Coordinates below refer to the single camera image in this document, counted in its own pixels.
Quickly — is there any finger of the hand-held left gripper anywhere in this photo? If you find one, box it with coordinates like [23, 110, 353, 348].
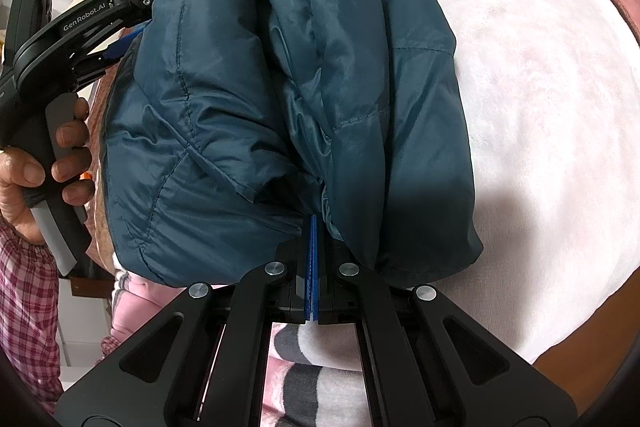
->
[70, 23, 149, 80]

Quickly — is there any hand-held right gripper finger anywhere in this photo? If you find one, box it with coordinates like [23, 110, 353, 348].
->
[313, 216, 582, 427]
[54, 214, 315, 427]

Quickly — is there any teal puffer jacket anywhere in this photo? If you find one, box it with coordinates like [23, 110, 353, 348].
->
[99, 0, 485, 292]

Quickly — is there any person's left forearm plaid sleeve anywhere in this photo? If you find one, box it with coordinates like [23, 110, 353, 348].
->
[0, 219, 62, 409]

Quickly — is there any person's left hand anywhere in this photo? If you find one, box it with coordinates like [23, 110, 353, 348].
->
[0, 96, 92, 246]

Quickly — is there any brown bed sheet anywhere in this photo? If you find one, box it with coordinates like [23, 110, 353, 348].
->
[86, 57, 123, 268]

